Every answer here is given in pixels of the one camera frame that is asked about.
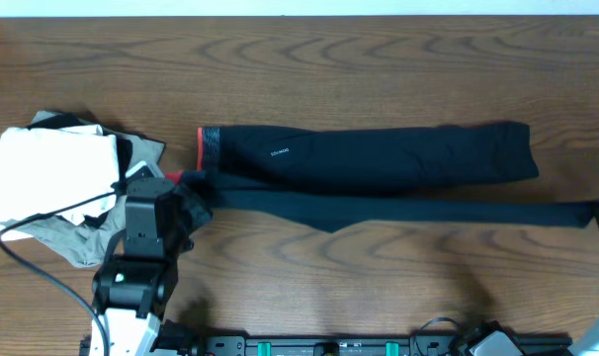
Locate dark teal athletic pants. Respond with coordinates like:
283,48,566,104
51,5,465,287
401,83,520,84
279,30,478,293
172,122,596,232

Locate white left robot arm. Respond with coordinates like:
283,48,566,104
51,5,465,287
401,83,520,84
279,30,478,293
81,171,213,355

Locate beige folded garment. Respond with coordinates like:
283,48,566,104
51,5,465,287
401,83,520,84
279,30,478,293
0,112,165,268

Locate white folded garment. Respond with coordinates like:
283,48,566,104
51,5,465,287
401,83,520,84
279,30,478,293
0,125,120,230

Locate black folded garment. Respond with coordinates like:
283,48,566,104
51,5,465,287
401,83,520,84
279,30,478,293
26,113,134,229

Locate black base cable loop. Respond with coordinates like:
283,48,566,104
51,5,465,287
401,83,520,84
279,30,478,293
408,316,459,356

